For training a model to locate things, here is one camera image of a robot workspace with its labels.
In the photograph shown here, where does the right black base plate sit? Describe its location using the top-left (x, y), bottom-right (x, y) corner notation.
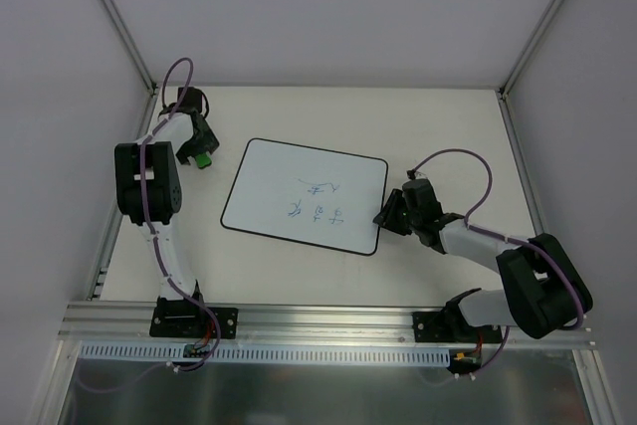
top-left (411, 310), bottom-right (504, 344)

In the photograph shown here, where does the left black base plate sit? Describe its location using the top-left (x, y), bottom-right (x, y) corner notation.
top-left (149, 298), bottom-right (239, 339)

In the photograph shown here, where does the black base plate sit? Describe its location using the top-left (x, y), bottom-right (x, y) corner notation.
top-left (149, 298), bottom-right (239, 339)
top-left (411, 310), bottom-right (504, 344)

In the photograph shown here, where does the purple cable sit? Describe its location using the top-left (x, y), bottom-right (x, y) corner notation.
top-left (74, 57), bottom-right (223, 391)
top-left (410, 148), bottom-right (588, 386)

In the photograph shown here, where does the white whiteboard black frame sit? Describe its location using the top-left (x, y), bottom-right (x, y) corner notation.
top-left (220, 138), bottom-right (388, 256)

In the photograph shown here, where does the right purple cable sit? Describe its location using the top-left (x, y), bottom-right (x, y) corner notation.
top-left (410, 148), bottom-right (588, 386)

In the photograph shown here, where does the aluminium frame post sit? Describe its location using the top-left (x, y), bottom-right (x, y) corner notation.
top-left (98, 0), bottom-right (156, 93)
top-left (499, 0), bottom-right (566, 99)

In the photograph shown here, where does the right aluminium frame post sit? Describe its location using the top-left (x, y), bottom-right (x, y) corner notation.
top-left (499, 0), bottom-right (566, 99)

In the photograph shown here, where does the green whiteboard eraser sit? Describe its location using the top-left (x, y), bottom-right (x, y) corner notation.
top-left (194, 152), bottom-right (212, 169)

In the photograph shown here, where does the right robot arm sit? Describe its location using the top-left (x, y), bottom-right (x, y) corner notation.
top-left (373, 179), bottom-right (593, 341)

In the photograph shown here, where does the white slotted cable duct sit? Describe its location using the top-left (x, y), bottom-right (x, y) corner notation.
top-left (79, 341), bottom-right (451, 368)

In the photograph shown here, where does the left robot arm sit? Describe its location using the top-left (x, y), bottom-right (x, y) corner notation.
top-left (113, 87), bottom-right (220, 336)

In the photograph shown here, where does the left aluminium frame post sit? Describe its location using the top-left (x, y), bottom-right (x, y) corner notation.
top-left (98, 0), bottom-right (156, 93)

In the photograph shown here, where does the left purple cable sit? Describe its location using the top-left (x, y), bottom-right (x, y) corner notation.
top-left (74, 57), bottom-right (223, 391)

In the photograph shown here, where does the aluminium mounting rail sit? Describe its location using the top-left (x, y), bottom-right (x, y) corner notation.
top-left (57, 301), bottom-right (598, 349)

